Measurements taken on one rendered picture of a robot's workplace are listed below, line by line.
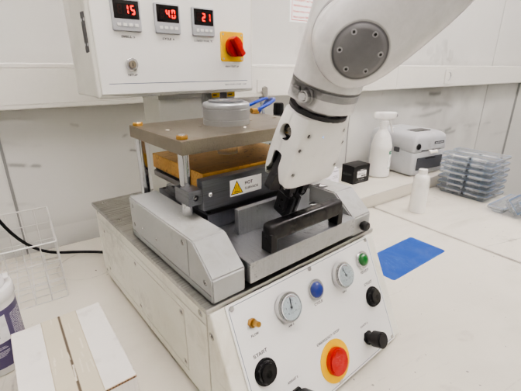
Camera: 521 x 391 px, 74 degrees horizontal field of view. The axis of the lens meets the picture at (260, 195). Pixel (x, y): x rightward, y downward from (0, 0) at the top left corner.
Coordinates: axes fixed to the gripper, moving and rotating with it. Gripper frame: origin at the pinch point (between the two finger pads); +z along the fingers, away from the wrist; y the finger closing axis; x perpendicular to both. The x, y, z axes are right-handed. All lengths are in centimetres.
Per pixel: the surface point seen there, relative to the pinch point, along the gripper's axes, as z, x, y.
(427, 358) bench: 18.2, -26.0, 15.3
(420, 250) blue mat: 24, -9, 49
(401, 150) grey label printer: 22, 27, 96
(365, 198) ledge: 29, 17, 62
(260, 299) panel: 7.2, -8.3, -9.7
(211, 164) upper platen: -1.2, 11.4, -6.4
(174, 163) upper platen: 0.7, 16.0, -10.3
